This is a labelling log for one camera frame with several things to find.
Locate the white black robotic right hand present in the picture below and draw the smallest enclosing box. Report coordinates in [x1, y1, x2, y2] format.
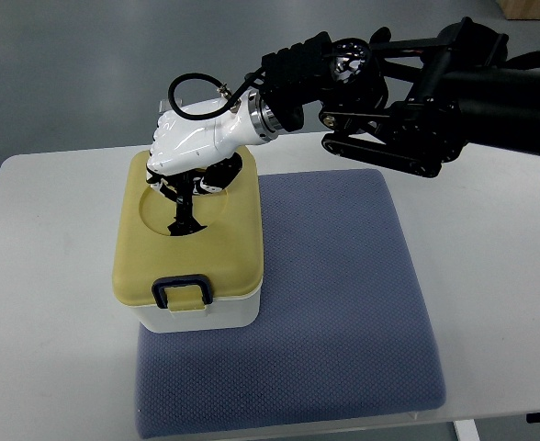
[146, 90, 274, 194]

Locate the yellow storage box lid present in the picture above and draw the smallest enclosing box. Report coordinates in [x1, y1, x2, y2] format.
[112, 146, 264, 307]

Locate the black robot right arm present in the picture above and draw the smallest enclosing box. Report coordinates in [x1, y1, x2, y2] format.
[242, 18, 540, 177]

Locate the white storage box base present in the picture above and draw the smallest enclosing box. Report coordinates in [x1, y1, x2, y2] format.
[130, 283, 262, 334]

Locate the wooden box corner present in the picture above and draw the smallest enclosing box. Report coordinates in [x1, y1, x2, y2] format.
[496, 0, 540, 20]

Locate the upper clear floor plate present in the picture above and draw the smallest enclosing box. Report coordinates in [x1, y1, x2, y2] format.
[159, 99, 169, 113]

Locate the blue grey fabric cushion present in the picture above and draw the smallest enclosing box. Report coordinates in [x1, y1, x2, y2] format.
[136, 169, 446, 438]

